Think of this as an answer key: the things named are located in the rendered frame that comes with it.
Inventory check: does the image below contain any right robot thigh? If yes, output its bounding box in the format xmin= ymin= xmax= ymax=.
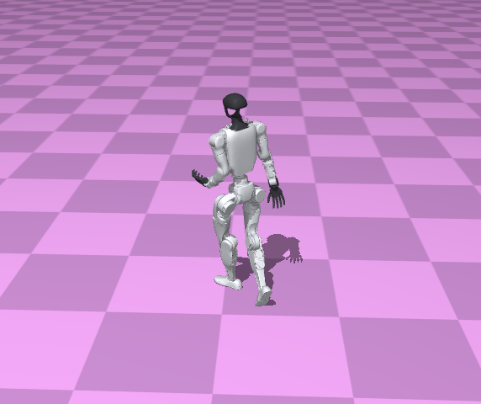
xmin=243 ymin=184 xmax=266 ymax=250

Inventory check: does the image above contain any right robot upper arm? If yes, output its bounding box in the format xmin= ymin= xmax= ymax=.
xmin=251 ymin=120 xmax=270 ymax=160

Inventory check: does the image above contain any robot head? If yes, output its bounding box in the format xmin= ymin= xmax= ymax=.
xmin=223 ymin=93 xmax=248 ymax=131

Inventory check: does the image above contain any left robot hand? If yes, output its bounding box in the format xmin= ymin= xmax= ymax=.
xmin=192 ymin=170 xmax=209 ymax=187

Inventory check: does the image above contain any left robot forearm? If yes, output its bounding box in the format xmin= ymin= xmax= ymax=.
xmin=203 ymin=167 xmax=225 ymax=189

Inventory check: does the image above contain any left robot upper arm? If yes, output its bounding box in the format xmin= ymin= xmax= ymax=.
xmin=209 ymin=131 xmax=231 ymax=177

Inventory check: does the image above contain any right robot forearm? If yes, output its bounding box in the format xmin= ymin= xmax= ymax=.
xmin=262 ymin=149 xmax=277 ymax=186

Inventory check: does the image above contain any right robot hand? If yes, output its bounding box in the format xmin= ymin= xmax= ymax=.
xmin=267 ymin=177 xmax=285 ymax=209

